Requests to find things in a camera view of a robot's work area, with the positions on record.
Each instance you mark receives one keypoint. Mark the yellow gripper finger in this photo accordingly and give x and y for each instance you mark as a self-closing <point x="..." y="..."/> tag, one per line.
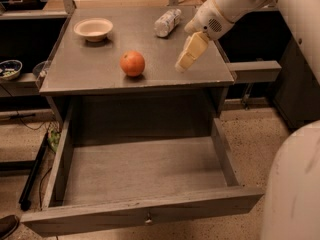
<point x="192" y="26"/>
<point x="195" y="45"/>

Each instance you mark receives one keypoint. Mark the metal drawer knob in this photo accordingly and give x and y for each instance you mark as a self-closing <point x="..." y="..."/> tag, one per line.
<point x="149" y="220"/>

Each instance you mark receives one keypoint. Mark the black floor bar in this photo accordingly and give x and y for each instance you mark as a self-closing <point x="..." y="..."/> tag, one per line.
<point x="24" y="201"/>

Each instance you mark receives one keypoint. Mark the grey wooden cabinet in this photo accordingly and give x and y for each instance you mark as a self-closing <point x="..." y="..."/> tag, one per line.
<point x="112" y="56"/>

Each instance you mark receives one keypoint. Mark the blue patterned bowl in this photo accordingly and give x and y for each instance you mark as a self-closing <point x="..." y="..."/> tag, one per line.
<point x="10" y="69"/>

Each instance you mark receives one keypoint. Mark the small clear container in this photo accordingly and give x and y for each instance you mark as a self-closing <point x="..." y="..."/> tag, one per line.
<point x="41" y="69"/>

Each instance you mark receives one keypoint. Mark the grey side shelf block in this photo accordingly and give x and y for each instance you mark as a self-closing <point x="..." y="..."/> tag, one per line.
<point x="255" y="71"/>

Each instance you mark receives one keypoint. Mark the clear plastic water bottle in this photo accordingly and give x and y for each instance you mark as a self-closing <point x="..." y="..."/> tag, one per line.
<point x="164" y="25"/>

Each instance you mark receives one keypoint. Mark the open grey top drawer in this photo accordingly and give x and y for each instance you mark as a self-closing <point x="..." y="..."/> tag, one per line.
<point x="110" y="173"/>

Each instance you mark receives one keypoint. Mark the black shoe tip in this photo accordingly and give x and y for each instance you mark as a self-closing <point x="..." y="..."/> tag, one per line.
<point x="8" y="225"/>

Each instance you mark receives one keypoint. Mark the orange fruit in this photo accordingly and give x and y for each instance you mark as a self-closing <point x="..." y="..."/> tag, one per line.
<point x="132" y="63"/>

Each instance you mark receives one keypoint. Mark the beige paper bowl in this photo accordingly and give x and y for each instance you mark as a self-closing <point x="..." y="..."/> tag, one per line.
<point x="93" y="29"/>

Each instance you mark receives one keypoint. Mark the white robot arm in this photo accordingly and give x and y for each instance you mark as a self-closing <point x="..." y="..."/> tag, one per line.
<point x="292" y="199"/>

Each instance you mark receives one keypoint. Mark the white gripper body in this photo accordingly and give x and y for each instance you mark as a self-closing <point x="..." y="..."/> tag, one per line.
<point x="209" y="20"/>

